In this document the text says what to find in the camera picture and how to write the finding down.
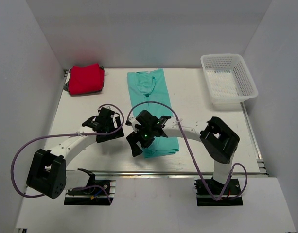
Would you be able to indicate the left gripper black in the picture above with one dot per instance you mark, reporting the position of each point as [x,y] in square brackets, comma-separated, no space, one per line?
[117,134]

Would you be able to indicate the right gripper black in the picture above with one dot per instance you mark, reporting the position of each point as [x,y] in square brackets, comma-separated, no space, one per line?
[134,137]

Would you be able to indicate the teal t-shirt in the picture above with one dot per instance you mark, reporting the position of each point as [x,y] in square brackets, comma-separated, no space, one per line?
[151,86]

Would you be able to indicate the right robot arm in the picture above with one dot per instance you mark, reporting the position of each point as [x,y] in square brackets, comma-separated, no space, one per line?
[218,138]

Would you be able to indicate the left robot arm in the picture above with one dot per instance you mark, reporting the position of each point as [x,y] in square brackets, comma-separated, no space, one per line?
[48,172]

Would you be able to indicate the folded red t-shirt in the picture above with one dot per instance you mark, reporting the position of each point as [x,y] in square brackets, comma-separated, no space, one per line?
[86,80]

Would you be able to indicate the white plastic basket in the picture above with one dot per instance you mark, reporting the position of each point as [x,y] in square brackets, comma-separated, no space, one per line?
[228,79]

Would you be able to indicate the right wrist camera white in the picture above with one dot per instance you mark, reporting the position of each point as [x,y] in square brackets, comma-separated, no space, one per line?
[131,122]

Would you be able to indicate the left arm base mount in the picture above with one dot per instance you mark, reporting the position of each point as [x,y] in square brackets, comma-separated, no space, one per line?
[84,188]

